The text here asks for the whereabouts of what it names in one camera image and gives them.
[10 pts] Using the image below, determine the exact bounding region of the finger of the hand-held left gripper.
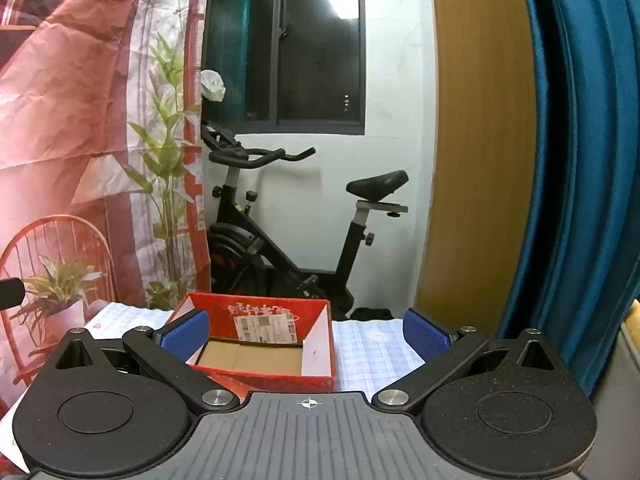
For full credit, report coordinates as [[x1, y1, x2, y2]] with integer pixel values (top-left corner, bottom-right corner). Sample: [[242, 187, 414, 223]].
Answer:
[[0, 277, 26, 312]]

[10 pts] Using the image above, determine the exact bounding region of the black exercise bike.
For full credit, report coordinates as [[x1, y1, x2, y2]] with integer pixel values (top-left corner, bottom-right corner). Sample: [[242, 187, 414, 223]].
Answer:
[[200, 120, 410, 322]]

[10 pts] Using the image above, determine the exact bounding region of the blue curtain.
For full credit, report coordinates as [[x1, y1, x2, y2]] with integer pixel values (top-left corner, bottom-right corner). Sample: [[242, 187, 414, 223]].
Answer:
[[497, 0, 640, 403]]

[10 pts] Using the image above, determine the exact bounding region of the printed backdrop cloth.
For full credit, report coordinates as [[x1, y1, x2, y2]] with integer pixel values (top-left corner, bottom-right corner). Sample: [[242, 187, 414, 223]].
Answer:
[[0, 0, 212, 411]]

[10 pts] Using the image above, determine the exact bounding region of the grey furniture panel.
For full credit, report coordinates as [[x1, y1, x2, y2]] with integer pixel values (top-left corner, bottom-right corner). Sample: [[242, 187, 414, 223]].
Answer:
[[586, 327, 640, 480]]

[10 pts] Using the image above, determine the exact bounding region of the black bag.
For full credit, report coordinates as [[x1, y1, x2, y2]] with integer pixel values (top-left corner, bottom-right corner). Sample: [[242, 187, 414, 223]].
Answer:
[[349, 306, 396, 322]]

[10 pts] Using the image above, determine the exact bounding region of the red cardboard box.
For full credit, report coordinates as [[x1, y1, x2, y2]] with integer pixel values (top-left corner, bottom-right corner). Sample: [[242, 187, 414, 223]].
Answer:
[[165, 292, 337, 392]]

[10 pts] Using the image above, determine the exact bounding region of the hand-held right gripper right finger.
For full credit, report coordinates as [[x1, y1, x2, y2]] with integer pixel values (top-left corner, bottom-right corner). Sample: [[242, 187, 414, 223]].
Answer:
[[370, 306, 557, 414]]

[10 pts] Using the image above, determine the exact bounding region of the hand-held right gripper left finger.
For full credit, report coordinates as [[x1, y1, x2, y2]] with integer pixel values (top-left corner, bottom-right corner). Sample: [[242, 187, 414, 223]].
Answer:
[[52, 308, 241, 414]]

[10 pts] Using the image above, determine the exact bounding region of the white plastic bag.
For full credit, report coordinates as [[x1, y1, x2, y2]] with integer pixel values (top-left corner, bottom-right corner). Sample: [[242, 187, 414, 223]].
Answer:
[[200, 69, 227, 102]]

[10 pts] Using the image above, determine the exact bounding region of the dark window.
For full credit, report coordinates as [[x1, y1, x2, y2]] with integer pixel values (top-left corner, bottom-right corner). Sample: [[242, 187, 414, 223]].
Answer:
[[202, 0, 366, 136]]

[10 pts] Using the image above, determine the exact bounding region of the wooden door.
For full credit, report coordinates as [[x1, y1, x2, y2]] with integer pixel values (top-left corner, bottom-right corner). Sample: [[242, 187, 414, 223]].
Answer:
[[415, 0, 540, 336]]

